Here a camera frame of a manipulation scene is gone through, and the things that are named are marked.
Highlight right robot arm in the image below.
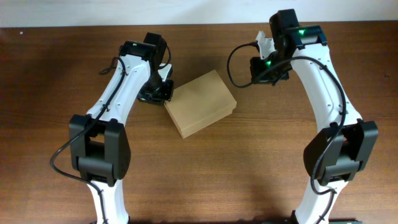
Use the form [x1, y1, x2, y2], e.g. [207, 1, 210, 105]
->
[251, 9, 378, 223]

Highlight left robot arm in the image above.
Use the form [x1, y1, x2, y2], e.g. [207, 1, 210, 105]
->
[69, 32, 174, 223]

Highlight brown cardboard box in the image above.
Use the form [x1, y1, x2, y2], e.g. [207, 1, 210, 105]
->
[165, 70, 237, 139]

